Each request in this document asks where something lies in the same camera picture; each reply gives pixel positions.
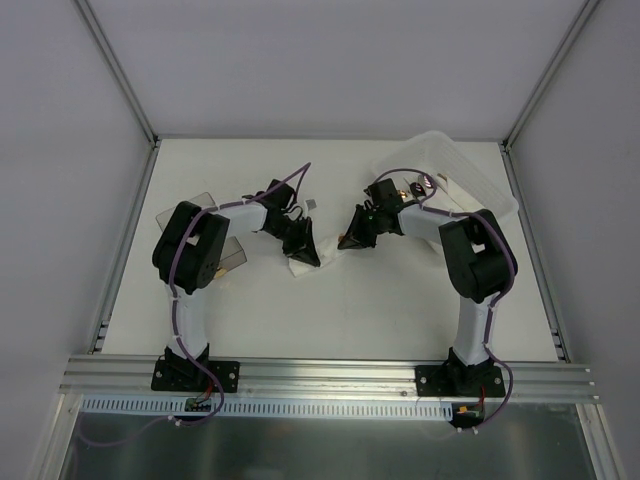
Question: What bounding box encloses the white paper napkin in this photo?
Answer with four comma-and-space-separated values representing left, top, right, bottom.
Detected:
288, 237, 345, 278

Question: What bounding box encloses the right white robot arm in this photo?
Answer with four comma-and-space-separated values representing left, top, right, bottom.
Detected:
338, 178, 518, 398

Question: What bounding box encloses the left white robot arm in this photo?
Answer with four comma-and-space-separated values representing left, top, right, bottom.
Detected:
151, 180, 321, 391

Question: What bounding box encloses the rolled napkin bundle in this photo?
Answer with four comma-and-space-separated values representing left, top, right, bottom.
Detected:
405, 174, 483, 212

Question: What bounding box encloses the white plastic basket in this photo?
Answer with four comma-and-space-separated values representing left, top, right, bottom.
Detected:
371, 131, 519, 226

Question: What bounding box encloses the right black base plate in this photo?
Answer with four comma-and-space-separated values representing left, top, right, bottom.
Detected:
414, 362, 506, 399

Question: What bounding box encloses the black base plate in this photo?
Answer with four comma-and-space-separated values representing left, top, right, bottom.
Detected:
150, 357, 240, 393
414, 362, 506, 399

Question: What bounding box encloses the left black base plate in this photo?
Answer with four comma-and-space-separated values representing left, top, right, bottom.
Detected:
150, 357, 240, 393

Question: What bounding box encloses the aluminium mounting rail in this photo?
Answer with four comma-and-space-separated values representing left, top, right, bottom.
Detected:
59, 354, 600, 404

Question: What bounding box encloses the left aluminium frame post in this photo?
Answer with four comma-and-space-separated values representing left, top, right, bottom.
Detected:
72, 0, 158, 146

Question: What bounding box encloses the aluminium frame post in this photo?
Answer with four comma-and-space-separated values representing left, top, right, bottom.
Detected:
72, 0, 158, 146
502, 0, 602, 153

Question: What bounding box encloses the white slotted cable duct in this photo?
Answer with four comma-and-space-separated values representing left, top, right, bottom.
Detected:
80, 395, 453, 422

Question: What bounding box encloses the right aluminium frame post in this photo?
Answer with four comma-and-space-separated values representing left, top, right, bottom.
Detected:
502, 0, 602, 153

